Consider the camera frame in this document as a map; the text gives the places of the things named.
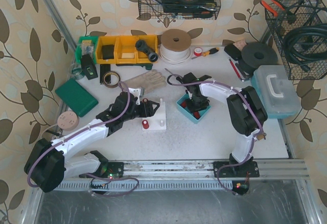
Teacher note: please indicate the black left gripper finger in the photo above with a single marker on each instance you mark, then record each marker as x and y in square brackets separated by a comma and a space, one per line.
[153, 109]
[152, 103]

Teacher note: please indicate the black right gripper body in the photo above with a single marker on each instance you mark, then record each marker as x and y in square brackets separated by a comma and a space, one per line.
[196, 101]

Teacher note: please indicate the black box in bin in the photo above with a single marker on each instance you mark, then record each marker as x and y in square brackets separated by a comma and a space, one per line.
[108, 51]

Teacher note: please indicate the teal clear toolbox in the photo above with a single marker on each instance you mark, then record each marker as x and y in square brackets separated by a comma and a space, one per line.
[276, 91]

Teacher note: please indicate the brown packing tape roll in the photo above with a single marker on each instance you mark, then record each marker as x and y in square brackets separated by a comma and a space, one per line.
[111, 79]

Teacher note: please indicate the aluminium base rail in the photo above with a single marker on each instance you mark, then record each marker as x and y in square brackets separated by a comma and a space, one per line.
[187, 175]

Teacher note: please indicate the yellow bin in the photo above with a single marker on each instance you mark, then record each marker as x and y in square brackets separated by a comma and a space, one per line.
[124, 50]
[151, 41]
[104, 40]

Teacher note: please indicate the grey pipe fitting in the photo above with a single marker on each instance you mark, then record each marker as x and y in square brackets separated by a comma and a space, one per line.
[142, 46]

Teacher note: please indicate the yellow bin left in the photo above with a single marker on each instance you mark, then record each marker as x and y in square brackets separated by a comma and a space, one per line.
[104, 40]

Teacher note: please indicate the yellow bin right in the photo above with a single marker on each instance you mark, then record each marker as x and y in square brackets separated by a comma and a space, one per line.
[151, 41]

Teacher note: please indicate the right wire basket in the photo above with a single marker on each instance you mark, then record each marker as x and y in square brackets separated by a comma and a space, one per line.
[300, 36]

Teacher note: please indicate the beige work glove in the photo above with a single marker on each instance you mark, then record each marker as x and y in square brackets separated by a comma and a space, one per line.
[148, 81]

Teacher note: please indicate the red handled hex key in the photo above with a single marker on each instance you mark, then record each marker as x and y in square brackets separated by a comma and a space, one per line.
[242, 76]

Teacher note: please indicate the yellow black screwdriver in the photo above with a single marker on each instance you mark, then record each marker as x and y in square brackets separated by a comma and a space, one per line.
[207, 53]

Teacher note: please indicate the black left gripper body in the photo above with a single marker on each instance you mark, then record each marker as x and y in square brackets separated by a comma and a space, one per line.
[147, 106]

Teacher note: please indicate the white cable spool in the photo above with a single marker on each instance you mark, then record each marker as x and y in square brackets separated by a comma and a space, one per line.
[175, 48]

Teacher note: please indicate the green notebook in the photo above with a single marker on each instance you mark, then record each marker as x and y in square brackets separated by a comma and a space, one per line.
[76, 97]

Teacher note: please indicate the black meter device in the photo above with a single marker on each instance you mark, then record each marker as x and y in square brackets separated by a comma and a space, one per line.
[88, 67]

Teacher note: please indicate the black orange flathead screwdriver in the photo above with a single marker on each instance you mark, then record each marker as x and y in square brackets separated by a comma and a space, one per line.
[177, 76]

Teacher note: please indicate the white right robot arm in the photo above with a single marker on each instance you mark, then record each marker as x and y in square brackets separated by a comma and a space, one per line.
[247, 116]

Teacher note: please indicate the white peg base plate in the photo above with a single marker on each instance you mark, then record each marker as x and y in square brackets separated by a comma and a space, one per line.
[158, 122]

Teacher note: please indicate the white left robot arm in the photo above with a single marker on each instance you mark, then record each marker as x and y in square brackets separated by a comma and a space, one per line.
[50, 162]

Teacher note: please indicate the glass jar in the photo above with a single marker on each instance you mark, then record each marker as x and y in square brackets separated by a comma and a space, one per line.
[77, 72]

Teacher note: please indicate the red white tape roll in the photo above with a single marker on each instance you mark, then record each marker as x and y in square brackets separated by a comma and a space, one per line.
[198, 51]

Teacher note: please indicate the yellow bin middle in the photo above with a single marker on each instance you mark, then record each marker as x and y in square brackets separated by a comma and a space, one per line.
[124, 50]

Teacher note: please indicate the teal spring tray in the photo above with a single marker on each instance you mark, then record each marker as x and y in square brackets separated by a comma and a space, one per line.
[194, 117]

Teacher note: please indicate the black block with sponge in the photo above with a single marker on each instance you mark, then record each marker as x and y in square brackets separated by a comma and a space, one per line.
[234, 49]

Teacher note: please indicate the green storage bin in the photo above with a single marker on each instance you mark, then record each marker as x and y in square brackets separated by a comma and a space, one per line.
[86, 46]

